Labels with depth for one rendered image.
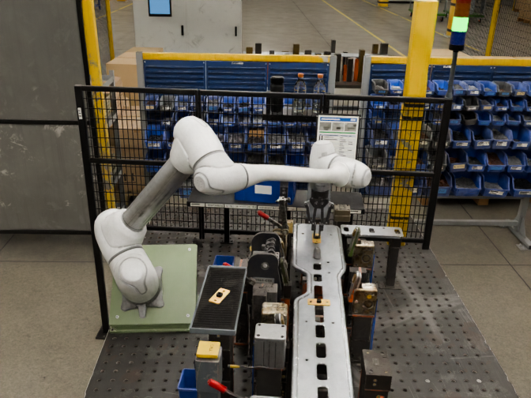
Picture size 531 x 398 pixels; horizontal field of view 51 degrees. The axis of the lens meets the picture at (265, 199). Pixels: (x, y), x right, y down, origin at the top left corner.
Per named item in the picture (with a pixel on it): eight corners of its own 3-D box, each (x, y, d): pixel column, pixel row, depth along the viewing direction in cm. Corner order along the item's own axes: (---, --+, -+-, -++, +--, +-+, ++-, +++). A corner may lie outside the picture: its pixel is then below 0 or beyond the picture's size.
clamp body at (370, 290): (374, 367, 220) (383, 293, 206) (343, 366, 221) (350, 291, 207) (370, 352, 229) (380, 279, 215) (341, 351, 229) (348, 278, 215)
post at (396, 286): (401, 290, 272) (408, 237, 260) (378, 288, 272) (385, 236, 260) (399, 283, 277) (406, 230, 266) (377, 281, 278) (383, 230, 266)
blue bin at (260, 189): (292, 204, 280) (293, 181, 275) (233, 200, 285) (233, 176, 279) (296, 192, 295) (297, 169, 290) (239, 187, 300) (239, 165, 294)
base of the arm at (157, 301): (121, 321, 235) (118, 317, 230) (120, 270, 244) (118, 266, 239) (164, 316, 237) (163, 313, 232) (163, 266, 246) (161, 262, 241)
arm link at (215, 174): (254, 178, 196) (235, 148, 200) (214, 185, 183) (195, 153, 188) (236, 199, 204) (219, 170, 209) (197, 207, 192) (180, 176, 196)
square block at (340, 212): (344, 275, 283) (351, 211, 268) (329, 274, 283) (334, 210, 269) (344, 267, 290) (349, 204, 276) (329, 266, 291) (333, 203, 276)
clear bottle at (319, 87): (324, 114, 289) (327, 75, 281) (312, 114, 289) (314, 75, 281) (324, 110, 295) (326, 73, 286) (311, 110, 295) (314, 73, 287)
